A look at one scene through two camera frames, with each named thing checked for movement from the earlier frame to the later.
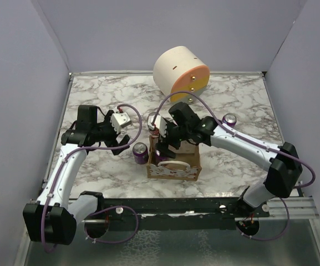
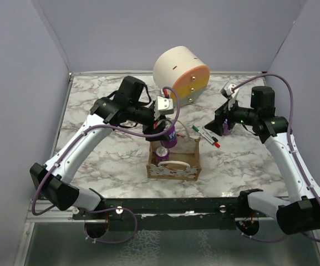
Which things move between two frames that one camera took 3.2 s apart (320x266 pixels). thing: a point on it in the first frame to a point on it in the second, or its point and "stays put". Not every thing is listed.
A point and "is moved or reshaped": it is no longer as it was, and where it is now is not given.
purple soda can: x=158 y=157 stays put
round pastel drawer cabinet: x=179 y=68 stays put
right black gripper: x=163 y=148 to x=221 y=114
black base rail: x=167 y=214 stays put
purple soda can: x=141 y=153 is moved or reshaped
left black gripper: x=107 y=121 to x=150 y=128
